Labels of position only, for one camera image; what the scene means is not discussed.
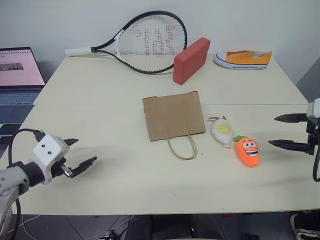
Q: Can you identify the black and white shoe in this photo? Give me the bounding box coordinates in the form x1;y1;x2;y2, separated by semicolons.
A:
289;212;320;240

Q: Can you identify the yellow canvas sneaker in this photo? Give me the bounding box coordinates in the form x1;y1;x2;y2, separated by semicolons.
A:
214;49;273;71

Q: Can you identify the orange carrot plush toy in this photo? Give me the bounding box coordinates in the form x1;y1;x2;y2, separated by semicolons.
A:
232;135;261;168

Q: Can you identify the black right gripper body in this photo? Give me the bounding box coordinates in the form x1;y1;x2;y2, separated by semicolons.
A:
306;121;320;156

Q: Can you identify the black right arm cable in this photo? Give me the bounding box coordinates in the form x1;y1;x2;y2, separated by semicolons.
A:
312;143;320;183

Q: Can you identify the red foam brick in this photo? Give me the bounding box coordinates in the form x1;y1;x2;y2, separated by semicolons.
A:
173;37;211;86

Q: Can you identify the open laptop with pink screen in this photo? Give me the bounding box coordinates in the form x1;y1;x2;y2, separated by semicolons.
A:
0;46;47;107

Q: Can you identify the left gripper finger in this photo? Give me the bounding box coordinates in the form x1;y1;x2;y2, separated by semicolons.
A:
70;156;98;179
63;137;80;149

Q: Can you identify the black and white tennis racket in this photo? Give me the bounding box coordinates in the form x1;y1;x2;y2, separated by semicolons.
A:
64;10;188;75

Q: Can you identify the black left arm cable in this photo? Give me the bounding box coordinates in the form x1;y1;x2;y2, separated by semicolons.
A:
7;128;44;240

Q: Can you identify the white egg plush toy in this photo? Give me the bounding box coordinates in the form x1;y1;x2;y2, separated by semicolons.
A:
208;115;234;149

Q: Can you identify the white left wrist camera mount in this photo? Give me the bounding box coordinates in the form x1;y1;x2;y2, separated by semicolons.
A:
30;134;71;186

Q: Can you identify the brown paper bag with handles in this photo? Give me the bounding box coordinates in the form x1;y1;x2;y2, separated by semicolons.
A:
142;90;207;160

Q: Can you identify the thin white floor cable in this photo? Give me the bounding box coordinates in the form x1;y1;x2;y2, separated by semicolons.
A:
20;214;36;236

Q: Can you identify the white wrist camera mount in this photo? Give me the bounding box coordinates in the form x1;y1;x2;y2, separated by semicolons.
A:
30;134;71;186
306;97;320;123

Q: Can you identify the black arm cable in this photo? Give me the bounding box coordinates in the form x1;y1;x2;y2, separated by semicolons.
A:
312;143;320;183
7;128;44;240

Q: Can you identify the black flat device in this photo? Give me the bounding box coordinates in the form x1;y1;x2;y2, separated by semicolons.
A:
0;122;24;138

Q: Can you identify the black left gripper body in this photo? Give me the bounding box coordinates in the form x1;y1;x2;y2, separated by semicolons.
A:
49;159;76;179

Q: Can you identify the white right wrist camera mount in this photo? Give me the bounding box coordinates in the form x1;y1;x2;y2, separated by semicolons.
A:
306;97;320;123

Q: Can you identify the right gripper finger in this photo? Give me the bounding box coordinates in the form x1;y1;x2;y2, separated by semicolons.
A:
273;112;309;124
267;139;314;157

